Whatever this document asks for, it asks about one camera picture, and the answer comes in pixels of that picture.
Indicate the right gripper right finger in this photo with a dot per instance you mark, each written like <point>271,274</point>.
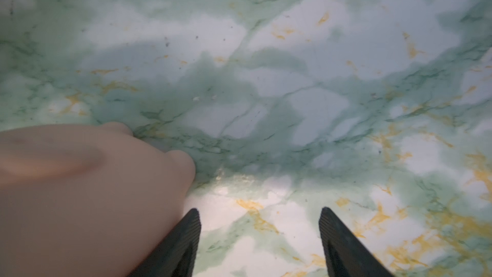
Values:
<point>345,255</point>

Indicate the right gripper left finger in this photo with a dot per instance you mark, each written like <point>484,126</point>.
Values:
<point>175,255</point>

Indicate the pink piggy bank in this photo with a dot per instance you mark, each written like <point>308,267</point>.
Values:
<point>83,200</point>

